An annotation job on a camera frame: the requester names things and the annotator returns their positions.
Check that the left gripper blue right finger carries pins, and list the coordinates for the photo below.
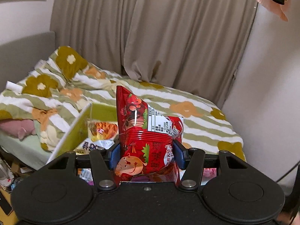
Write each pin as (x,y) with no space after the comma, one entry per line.
(191,161)

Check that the pink plush toy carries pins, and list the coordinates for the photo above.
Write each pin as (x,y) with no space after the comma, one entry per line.
(18,128)

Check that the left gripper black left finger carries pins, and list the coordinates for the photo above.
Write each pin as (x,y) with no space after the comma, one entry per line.
(102,163)

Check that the green white cardboard box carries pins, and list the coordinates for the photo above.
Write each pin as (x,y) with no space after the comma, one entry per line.
(78,130)

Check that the beige curtain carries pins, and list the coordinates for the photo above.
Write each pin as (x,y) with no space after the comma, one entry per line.
(192,45)

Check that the white purple snack bag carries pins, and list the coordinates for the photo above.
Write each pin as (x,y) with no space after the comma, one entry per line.
(88,145)

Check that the red snack bag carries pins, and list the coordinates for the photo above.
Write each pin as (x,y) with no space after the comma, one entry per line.
(146,139)

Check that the pink hanging garment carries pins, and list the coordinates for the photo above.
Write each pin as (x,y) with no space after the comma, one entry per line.
(276,8)

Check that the grey bed headboard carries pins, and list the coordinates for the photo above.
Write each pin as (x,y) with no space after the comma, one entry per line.
(18,57)

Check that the floral striped quilt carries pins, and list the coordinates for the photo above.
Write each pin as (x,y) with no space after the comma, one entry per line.
(54,93)

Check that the orange tiger snack bag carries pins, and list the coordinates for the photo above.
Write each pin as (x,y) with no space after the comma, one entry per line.
(102,130)

